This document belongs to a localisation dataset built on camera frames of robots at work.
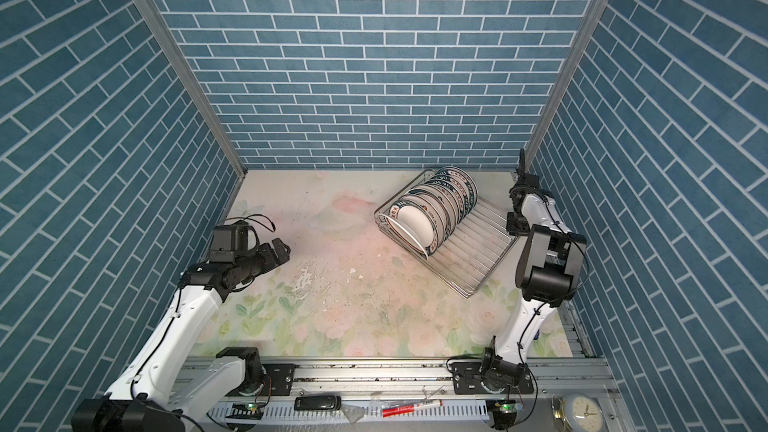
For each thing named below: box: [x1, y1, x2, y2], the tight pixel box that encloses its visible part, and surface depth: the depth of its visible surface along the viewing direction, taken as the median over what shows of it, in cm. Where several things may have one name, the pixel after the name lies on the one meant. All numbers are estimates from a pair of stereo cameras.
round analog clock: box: [566, 393, 605, 432], surface depth 68 cm
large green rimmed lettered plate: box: [389, 199, 439, 256], surface depth 90 cm
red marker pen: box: [382, 400, 443, 418], surface depth 71 cm
